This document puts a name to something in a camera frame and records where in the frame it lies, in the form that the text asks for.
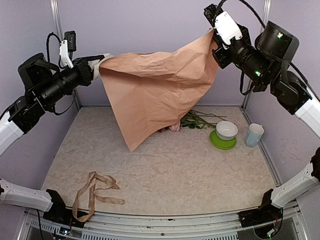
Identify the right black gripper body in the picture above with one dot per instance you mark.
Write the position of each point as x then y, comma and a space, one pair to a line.
222, 59

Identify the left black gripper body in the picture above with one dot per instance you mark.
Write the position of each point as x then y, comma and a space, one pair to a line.
82, 77

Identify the pink wrapping paper sheet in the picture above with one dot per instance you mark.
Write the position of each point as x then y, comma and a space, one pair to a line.
148, 92

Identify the yellow rose bunch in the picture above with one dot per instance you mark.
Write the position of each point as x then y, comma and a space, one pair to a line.
197, 120

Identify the pink rose stem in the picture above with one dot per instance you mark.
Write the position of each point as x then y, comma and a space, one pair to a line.
175, 127

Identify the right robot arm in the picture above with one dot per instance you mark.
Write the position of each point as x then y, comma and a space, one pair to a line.
266, 62

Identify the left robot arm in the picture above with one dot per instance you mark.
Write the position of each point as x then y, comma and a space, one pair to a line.
45, 84

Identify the white ceramic bowl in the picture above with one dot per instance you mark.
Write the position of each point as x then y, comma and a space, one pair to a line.
226, 130

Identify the light blue cup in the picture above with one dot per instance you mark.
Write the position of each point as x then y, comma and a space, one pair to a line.
254, 135

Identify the green plate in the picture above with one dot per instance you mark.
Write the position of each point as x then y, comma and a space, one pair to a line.
222, 144

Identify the dried mauve flower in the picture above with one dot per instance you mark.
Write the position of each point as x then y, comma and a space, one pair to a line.
163, 129

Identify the tan ribbon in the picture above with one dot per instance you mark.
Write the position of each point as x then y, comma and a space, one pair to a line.
95, 183

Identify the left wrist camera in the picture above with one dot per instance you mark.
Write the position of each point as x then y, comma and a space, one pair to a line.
66, 49

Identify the right aluminium frame post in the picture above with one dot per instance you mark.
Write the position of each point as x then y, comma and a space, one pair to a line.
265, 17

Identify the aluminium frame post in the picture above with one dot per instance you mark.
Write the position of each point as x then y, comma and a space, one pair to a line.
59, 31
265, 17

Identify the left aluminium frame post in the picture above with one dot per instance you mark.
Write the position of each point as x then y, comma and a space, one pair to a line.
59, 31

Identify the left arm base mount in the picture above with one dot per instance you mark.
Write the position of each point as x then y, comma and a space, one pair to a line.
62, 215

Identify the front aluminium rail base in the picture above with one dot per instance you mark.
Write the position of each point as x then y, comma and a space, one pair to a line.
113, 226

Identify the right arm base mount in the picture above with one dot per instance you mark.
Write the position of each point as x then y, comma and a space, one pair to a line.
260, 217

